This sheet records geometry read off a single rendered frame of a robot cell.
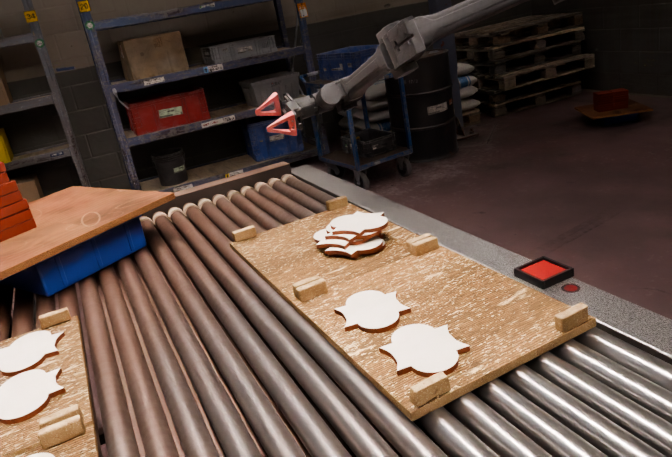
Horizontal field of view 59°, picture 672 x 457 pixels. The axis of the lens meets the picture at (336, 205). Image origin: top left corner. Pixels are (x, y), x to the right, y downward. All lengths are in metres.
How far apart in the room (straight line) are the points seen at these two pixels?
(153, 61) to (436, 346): 4.69
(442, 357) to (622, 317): 0.31
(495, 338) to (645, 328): 0.23
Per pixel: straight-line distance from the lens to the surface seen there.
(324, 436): 0.86
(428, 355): 0.93
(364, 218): 1.36
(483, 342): 0.97
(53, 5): 5.97
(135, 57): 5.38
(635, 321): 1.07
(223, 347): 1.11
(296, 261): 1.34
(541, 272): 1.18
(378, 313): 1.05
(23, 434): 1.07
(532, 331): 0.99
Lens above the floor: 1.47
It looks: 19 degrees down
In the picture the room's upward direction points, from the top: 10 degrees counter-clockwise
